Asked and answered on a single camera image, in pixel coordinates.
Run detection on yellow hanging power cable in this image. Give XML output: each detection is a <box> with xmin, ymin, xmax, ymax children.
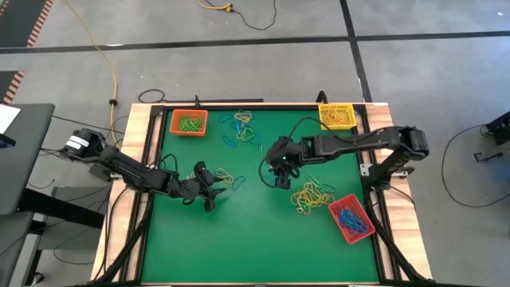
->
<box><xmin>63</xmin><ymin>0</ymin><xmax>120</xmax><ymax>143</ymax></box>

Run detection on green table mat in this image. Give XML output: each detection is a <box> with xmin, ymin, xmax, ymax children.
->
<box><xmin>141</xmin><ymin>109</ymin><xmax>380</xmax><ymax>285</ymax></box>

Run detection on yellow rubber bands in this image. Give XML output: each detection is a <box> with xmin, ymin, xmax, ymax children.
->
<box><xmin>290</xmin><ymin>182</ymin><xmax>337</xmax><ymax>217</ymax></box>
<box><xmin>185</xmin><ymin>167</ymin><xmax>236</xmax><ymax>186</ymax></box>
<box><xmin>323</xmin><ymin>108</ymin><xmax>352</xmax><ymax>127</ymax></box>

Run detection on orange plastic basket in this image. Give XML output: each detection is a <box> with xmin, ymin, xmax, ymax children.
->
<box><xmin>169</xmin><ymin>108</ymin><xmax>209</xmax><ymax>138</ymax></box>

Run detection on red plastic basket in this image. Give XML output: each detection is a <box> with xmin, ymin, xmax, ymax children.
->
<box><xmin>328</xmin><ymin>193</ymin><xmax>377</xmax><ymax>245</ymax></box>

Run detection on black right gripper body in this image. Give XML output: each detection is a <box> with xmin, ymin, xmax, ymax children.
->
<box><xmin>265</xmin><ymin>135</ymin><xmax>304</xmax><ymax>189</ymax></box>

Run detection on black table frame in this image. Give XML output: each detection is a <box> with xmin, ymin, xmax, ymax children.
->
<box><xmin>89</xmin><ymin>101</ymin><xmax>435</xmax><ymax>287</ymax></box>

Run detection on tangled green rubber bands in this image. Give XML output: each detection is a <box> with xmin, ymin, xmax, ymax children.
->
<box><xmin>305</xmin><ymin>174</ymin><xmax>338</xmax><ymax>195</ymax></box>

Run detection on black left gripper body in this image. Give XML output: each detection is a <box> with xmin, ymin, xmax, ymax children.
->
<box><xmin>175</xmin><ymin>161</ymin><xmax>218</xmax><ymax>212</ymax></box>

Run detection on black floor cable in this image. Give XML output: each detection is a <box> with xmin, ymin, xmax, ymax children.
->
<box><xmin>441</xmin><ymin>124</ymin><xmax>510</xmax><ymax>209</ymax></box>
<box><xmin>50</xmin><ymin>114</ymin><xmax>131</xmax><ymax>132</ymax></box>
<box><xmin>229</xmin><ymin>0</ymin><xmax>281</xmax><ymax>30</ymax></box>

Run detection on green rubber bands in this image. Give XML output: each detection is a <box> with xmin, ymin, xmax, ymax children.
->
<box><xmin>177</xmin><ymin>115</ymin><xmax>205</xmax><ymax>132</ymax></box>
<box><xmin>305</xmin><ymin>174</ymin><xmax>338</xmax><ymax>195</ymax></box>

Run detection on grey desk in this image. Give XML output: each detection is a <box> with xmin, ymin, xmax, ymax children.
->
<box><xmin>0</xmin><ymin>103</ymin><xmax>56</xmax><ymax>216</ymax></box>

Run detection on black desk leg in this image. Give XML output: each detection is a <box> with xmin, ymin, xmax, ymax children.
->
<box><xmin>18</xmin><ymin>187</ymin><xmax>106</xmax><ymax>230</ymax></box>

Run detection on yellow plastic basket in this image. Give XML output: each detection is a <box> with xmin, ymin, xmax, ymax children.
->
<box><xmin>317</xmin><ymin>102</ymin><xmax>358</xmax><ymax>132</ymax></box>

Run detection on yellow cable with plug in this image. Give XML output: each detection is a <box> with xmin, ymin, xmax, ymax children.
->
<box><xmin>194</xmin><ymin>0</ymin><xmax>234</xmax><ymax>13</ymax></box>

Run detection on black mat with striped edge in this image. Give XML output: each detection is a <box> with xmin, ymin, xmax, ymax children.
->
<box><xmin>0</xmin><ymin>0</ymin><xmax>55</xmax><ymax>49</ymax></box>
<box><xmin>0</xmin><ymin>70</ymin><xmax>26</xmax><ymax>105</ymax></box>

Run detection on black cable loop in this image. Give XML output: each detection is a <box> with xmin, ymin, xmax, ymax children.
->
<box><xmin>137</xmin><ymin>88</ymin><xmax>167</xmax><ymax>104</ymax></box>

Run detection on black flat bar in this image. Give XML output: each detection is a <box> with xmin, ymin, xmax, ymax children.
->
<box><xmin>165</xmin><ymin>98</ymin><xmax>265</xmax><ymax>104</ymax></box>

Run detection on white paper sheet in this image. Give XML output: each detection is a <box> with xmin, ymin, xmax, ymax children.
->
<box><xmin>0</xmin><ymin>104</ymin><xmax>22</xmax><ymax>136</ymax></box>

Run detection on wooden table side panel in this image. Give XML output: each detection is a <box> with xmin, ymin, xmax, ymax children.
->
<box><xmin>90</xmin><ymin>102</ymin><xmax>160</xmax><ymax>282</ymax></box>
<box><xmin>358</xmin><ymin>102</ymin><xmax>434</xmax><ymax>280</ymax></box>

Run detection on black equipment stand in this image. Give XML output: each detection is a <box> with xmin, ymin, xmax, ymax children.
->
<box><xmin>473</xmin><ymin>110</ymin><xmax>510</xmax><ymax>163</ymax></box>

